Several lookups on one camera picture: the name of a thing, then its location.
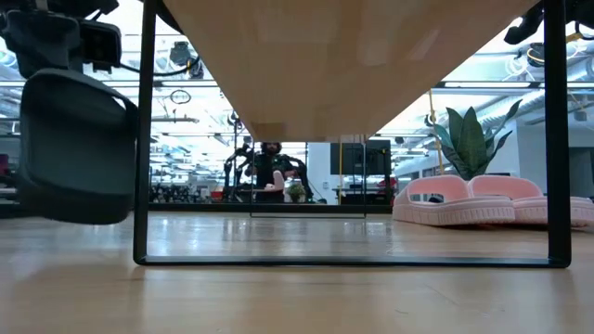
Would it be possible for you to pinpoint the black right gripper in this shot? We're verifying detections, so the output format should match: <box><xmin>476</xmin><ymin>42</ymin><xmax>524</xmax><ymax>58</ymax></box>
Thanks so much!
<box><xmin>503</xmin><ymin>0</ymin><xmax>594</xmax><ymax>46</ymax></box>

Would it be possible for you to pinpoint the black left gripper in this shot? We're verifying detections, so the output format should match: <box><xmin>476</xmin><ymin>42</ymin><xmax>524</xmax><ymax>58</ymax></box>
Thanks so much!
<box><xmin>0</xmin><ymin>8</ymin><xmax>84</xmax><ymax>79</ymax></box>

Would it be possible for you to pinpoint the pink rubber slide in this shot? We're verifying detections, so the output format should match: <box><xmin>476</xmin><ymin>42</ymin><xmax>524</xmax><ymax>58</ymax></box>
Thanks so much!
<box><xmin>467</xmin><ymin>174</ymin><xmax>594</xmax><ymax>228</ymax></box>
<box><xmin>393</xmin><ymin>174</ymin><xmax>517</xmax><ymax>227</ymax></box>

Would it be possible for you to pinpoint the light wooden shelf board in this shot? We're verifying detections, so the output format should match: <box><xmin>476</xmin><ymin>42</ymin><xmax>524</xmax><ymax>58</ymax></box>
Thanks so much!
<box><xmin>161</xmin><ymin>0</ymin><xmax>542</xmax><ymax>143</ymax></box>

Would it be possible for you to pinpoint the green leafy plant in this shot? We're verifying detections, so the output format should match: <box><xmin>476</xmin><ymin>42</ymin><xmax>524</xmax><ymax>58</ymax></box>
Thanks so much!
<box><xmin>433</xmin><ymin>98</ymin><xmax>523</xmax><ymax>181</ymax></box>

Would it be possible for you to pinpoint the grey door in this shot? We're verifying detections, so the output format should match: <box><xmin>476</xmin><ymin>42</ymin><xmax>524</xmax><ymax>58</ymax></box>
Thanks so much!
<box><xmin>570</xmin><ymin>147</ymin><xmax>594</xmax><ymax>197</ymax></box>

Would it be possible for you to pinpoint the red background object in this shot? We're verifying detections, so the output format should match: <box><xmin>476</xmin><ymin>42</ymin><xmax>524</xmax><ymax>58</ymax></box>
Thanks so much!
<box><xmin>376</xmin><ymin>177</ymin><xmax>399</xmax><ymax>205</ymax></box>

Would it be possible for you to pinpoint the black light stand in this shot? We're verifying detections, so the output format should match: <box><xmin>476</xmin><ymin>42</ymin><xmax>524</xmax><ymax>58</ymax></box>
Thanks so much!
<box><xmin>230</xmin><ymin>113</ymin><xmax>242</xmax><ymax>200</ymax></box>

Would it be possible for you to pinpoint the person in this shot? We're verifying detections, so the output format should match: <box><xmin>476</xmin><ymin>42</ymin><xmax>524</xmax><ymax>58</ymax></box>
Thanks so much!
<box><xmin>252</xmin><ymin>141</ymin><xmax>298</xmax><ymax>204</ymax></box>

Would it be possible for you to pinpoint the small background potted plant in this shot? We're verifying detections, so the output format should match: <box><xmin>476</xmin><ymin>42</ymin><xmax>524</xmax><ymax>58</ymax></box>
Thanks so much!
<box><xmin>286</xmin><ymin>181</ymin><xmax>308</xmax><ymax>204</ymax></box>

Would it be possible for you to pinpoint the black ceiling reel yellow cable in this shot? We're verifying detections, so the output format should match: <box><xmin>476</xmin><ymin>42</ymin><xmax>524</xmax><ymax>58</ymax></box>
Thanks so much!
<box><xmin>526</xmin><ymin>42</ymin><xmax>546</xmax><ymax>66</ymax></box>

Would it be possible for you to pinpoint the black camera cable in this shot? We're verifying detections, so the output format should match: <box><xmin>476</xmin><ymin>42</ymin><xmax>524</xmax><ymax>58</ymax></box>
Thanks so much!
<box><xmin>119</xmin><ymin>55</ymin><xmax>201</xmax><ymax>78</ymax></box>

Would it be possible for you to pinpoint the yellow hanging cable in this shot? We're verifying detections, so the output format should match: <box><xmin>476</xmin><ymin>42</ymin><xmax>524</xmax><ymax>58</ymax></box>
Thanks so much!
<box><xmin>427</xmin><ymin>85</ymin><xmax>446</xmax><ymax>176</ymax></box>

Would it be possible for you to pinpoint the black wall monitor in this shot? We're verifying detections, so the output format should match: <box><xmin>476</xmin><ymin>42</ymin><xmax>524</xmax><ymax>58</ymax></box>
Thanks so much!
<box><xmin>329</xmin><ymin>139</ymin><xmax>393</xmax><ymax>176</ymax></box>

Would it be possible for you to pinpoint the black table edge rail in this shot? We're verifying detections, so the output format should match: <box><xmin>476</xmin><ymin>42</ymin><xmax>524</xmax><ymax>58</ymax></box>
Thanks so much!
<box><xmin>148</xmin><ymin>202</ymin><xmax>394</xmax><ymax>214</ymax></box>

